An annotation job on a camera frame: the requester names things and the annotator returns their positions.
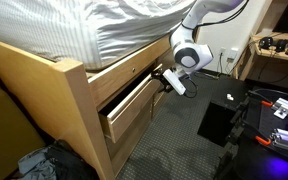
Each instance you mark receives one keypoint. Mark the wooden bed frame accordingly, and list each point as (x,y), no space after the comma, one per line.
(65,100)

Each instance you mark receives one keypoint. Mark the wooden desk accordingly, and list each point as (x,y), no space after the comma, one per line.
(279,50)

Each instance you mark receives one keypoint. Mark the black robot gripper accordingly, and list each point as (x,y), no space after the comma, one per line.
(158,75)

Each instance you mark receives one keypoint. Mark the wooden drawer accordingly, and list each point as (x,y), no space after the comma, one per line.
(118,115)

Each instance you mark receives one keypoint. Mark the left wooden drawer cabinet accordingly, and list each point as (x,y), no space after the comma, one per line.
(119,152)

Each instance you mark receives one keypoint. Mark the black orange clamp front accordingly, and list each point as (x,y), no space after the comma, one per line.
(242,128)

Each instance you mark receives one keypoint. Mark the pile of dark clothes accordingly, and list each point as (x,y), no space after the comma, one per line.
(56,161)

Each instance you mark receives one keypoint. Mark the black orange clamp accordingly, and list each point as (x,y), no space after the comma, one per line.
(242,128)
(256,98)

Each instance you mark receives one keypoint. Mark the wall power outlet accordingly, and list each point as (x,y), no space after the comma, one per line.
(228,55)

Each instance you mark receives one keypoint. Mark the white striped mattress bedding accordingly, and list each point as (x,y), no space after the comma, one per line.
(95,32)

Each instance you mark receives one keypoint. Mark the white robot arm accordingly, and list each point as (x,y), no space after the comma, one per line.
(187,52)

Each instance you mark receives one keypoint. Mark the black orange clamp rear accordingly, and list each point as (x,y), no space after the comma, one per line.
(256,98)

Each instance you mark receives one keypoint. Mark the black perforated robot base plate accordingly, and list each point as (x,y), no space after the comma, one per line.
(249,160)

